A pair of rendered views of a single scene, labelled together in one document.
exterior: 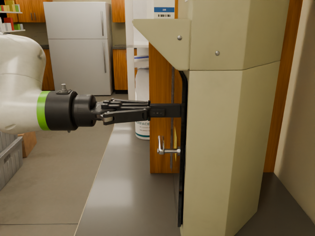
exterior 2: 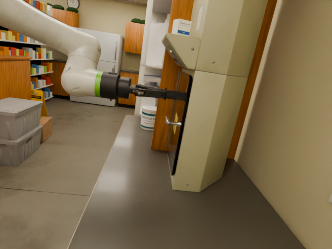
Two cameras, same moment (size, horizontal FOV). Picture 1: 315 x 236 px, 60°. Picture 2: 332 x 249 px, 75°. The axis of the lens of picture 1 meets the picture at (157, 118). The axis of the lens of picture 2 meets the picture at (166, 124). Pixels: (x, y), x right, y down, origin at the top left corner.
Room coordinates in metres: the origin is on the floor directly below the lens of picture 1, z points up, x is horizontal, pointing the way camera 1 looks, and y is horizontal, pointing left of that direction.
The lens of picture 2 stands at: (-0.18, 0.07, 1.43)
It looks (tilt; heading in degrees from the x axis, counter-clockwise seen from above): 17 degrees down; 355
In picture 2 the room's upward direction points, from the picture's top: 9 degrees clockwise
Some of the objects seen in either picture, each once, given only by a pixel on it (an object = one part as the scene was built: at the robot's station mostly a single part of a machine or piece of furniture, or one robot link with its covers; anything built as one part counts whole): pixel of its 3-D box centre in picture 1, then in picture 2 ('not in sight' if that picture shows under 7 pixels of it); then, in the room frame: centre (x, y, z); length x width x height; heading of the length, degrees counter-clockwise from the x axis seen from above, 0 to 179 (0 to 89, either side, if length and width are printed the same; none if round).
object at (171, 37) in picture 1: (159, 40); (176, 52); (0.71, -0.01, 1.46); 0.32 x 0.11 x 0.10; 1
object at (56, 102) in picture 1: (65, 109); (111, 84); (0.60, 0.21, 1.31); 0.09 x 0.06 x 0.12; 1
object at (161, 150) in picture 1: (167, 144); (171, 120); (0.64, -0.03, 1.20); 0.10 x 0.05 x 0.03; 0
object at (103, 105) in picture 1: (126, 112); (150, 92); (0.59, 0.07, 1.31); 0.11 x 0.01 x 0.04; 89
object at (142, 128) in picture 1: (147, 121); (150, 117); (1.30, 0.05, 1.02); 0.13 x 0.13 x 0.15
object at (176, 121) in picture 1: (176, 136); (176, 118); (0.72, -0.06, 1.19); 0.30 x 0.01 x 0.40; 0
